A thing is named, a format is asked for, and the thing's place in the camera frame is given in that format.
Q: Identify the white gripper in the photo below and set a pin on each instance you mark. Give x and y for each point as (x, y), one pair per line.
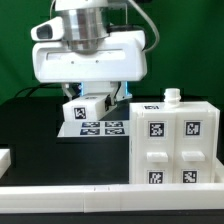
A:
(119, 57)

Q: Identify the white cabinet top block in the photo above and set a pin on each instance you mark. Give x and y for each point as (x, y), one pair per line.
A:
(86, 108)

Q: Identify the white cabinet door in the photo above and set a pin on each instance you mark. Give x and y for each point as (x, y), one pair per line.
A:
(159, 148)
(193, 161)

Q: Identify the white cabinet body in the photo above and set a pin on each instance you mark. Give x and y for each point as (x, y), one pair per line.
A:
(139, 112)

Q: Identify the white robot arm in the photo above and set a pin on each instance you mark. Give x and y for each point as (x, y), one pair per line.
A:
(79, 46)

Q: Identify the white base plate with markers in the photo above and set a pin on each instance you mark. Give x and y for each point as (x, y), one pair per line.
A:
(94, 129)

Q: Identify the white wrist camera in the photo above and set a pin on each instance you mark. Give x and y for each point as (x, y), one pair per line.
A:
(51, 30)

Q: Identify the white U-shaped obstacle frame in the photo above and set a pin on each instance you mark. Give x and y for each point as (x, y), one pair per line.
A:
(109, 198)

